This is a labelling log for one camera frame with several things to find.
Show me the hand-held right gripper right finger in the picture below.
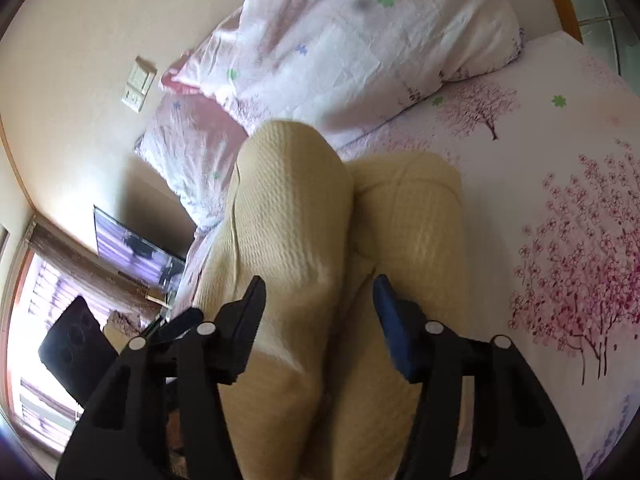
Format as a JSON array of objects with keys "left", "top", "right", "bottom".
[{"left": 373, "top": 274, "right": 584, "bottom": 480}]

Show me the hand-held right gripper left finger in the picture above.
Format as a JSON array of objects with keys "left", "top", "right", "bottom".
[{"left": 56, "top": 275, "right": 267, "bottom": 480}]

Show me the cream waffle knit jacket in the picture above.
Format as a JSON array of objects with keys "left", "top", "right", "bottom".
[{"left": 175, "top": 119, "right": 463, "bottom": 480}]

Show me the black flat screen television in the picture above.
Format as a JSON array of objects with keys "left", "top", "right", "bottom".
[{"left": 93, "top": 205, "right": 187, "bottom": 294}]

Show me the floral white pillow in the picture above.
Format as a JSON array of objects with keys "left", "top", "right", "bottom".
[
  {"left": 160, "top": 0, "right": 527, "bottom": 150},
  {"left": 134, "top": 92, "right": 251, "bottom": 237}
]

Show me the brown curtain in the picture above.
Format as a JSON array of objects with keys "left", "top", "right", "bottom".
[{"left": 27, "top": 215, "right": 167, "bottom": 322}]

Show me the pink floral bed sheet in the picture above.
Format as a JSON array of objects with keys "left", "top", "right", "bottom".
[{"left": 175, "top": 30, "right": 640, "bottom": 480}]

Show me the bright window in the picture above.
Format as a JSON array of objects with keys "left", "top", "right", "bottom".
[{"left": 0, "top": 247, "right": 88, "bottom": 463}]

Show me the white wall socket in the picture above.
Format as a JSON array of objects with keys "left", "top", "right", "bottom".
[{"left": 122, "top": 85, "right": 149, "bottom": 114}]

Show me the white wall switch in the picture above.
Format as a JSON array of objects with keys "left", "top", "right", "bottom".
[{"left": 130, "top": 57, "right": 157, "bottom": 93}]

